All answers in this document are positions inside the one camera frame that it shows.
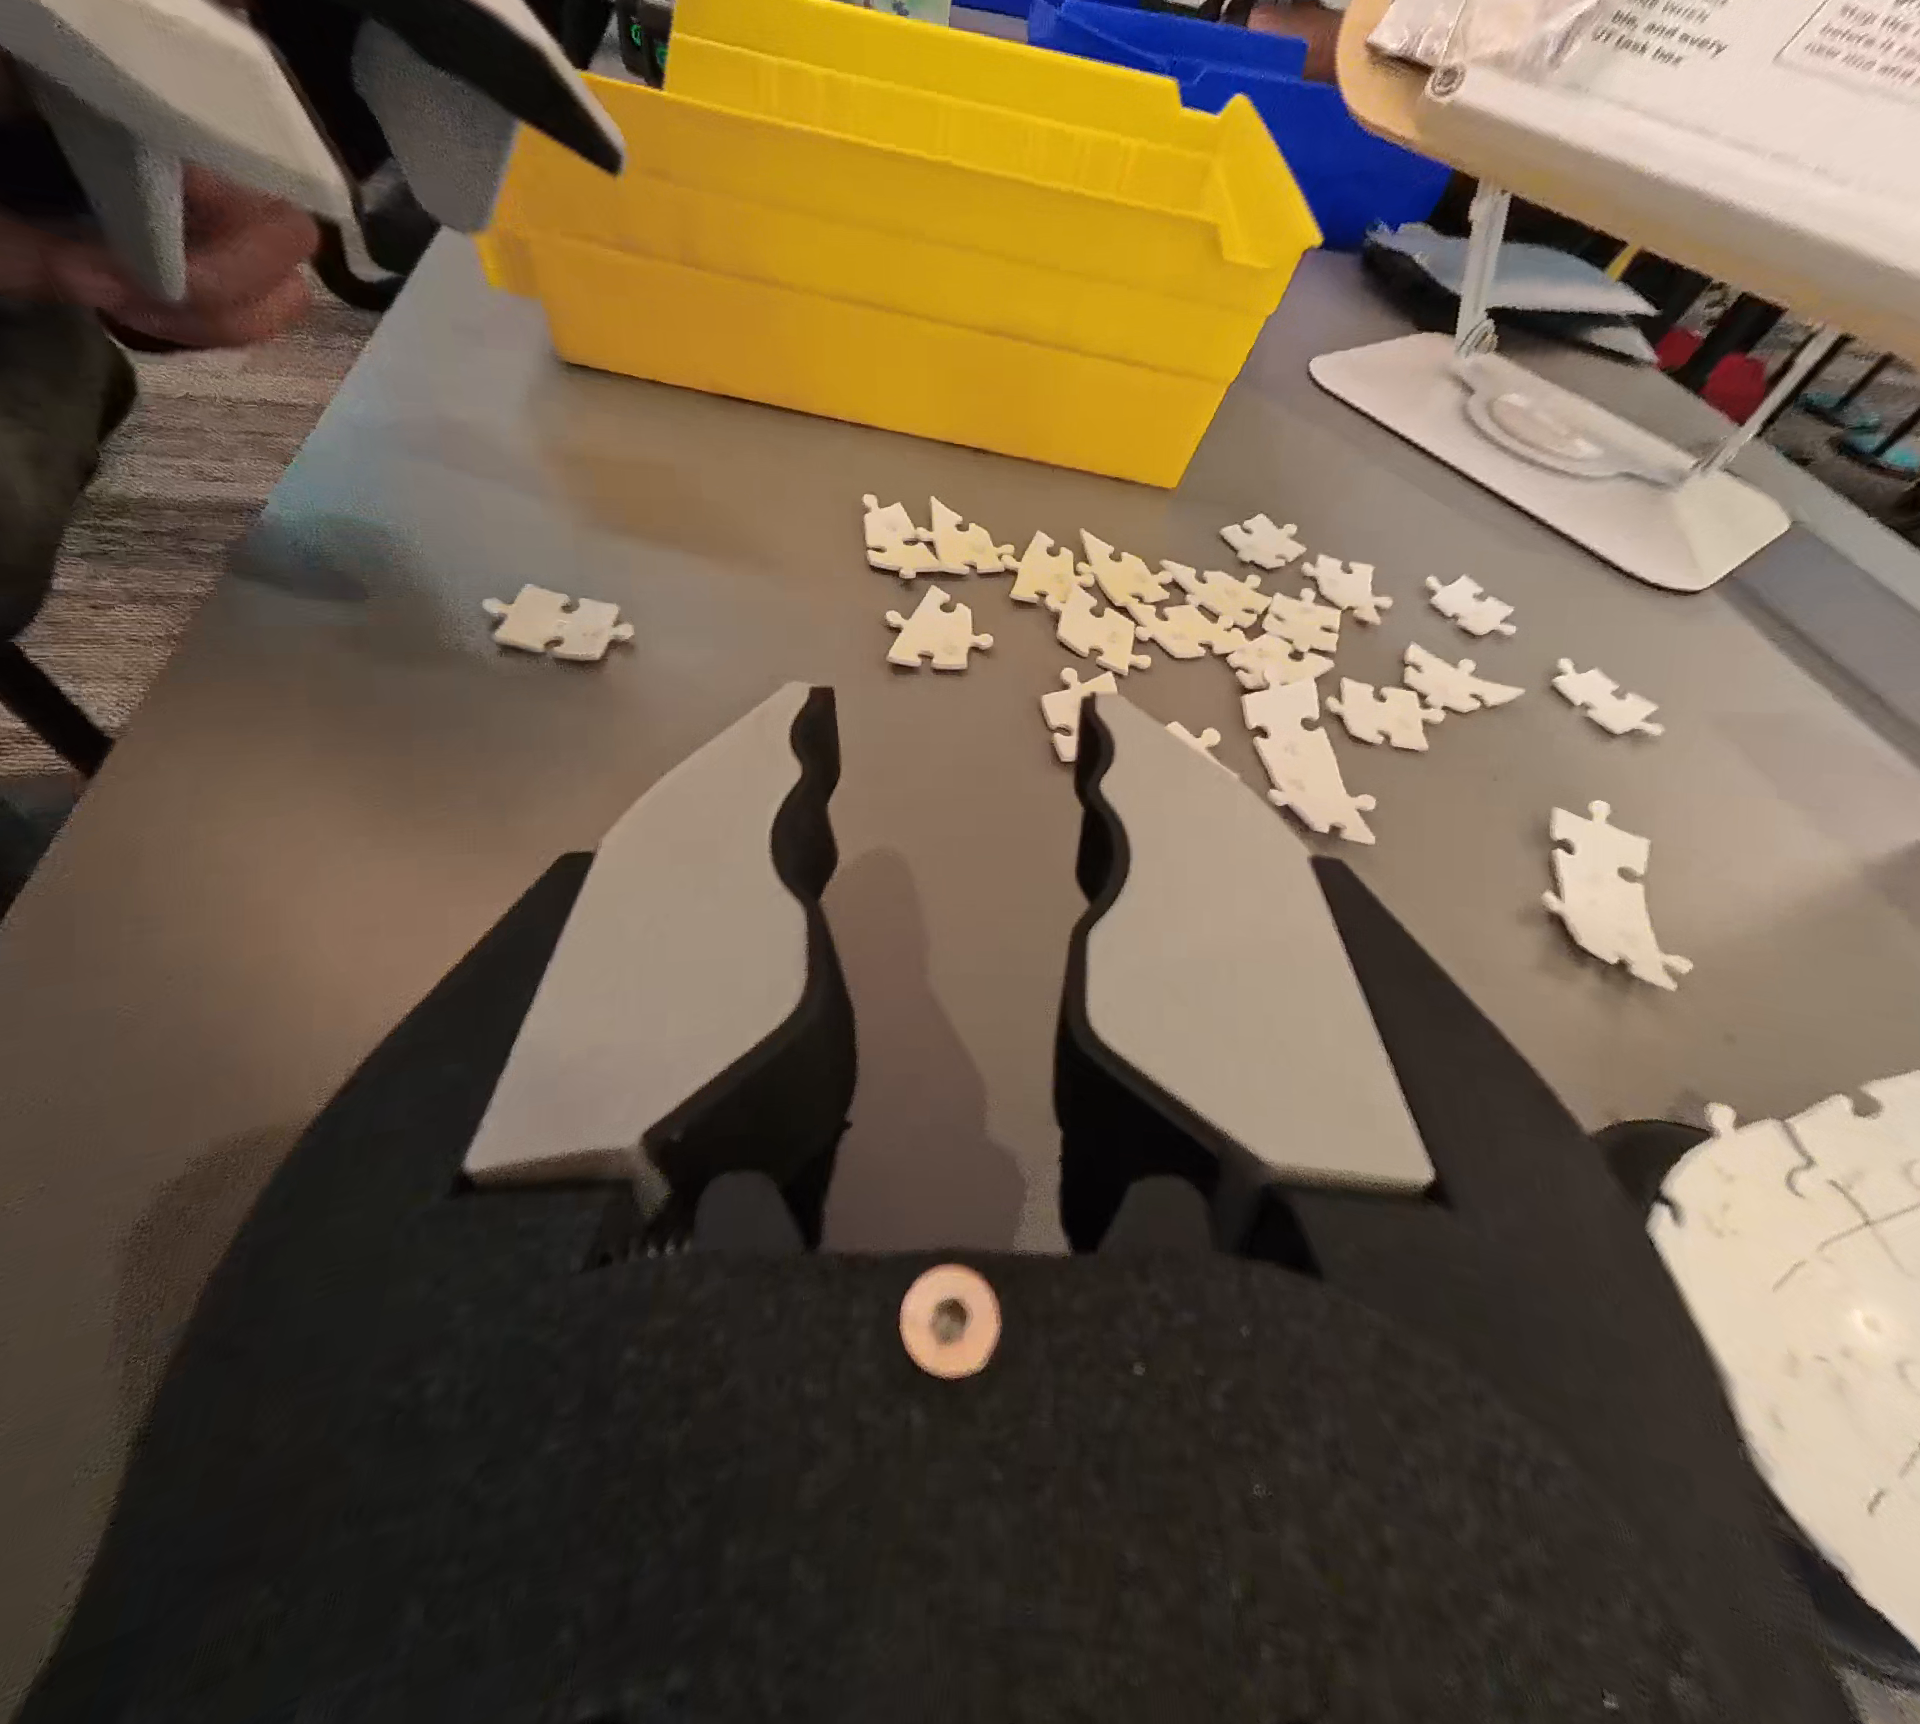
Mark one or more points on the spread of white puzzle pieces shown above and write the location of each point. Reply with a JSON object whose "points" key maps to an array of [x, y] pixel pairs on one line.
{"points": [[1275, 644]]}

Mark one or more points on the black round puzzle stand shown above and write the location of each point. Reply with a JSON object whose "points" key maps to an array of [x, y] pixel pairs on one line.
{"points": [[1650, 1162]]}

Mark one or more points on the red floor object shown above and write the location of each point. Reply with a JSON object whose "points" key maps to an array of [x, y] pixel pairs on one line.
{"points": [[1719, 387]]}

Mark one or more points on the curved assembled puzzle section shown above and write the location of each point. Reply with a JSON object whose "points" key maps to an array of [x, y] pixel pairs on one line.
{"points": [[1814, 1305]]}

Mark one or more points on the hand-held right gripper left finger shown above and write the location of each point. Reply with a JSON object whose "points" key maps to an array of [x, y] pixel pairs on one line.
{"points": [[660, 988]]}

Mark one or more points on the yellow plastic bin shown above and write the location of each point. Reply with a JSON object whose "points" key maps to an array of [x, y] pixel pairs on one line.
{"points": [[901, 299]]}

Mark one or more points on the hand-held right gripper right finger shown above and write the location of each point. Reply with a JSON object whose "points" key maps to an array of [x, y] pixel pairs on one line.
{"points": [[1245, 988]]}

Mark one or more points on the black glossy device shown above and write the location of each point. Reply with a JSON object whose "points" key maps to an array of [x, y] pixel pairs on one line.
{"points": [[645, 29]]}

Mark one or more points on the person's left hand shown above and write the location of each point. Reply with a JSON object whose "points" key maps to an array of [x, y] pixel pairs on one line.
{"points": [[225, 269]]}

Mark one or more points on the person's left forearm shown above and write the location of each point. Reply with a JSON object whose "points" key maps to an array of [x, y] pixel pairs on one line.
{"points": [[60, 449]]}

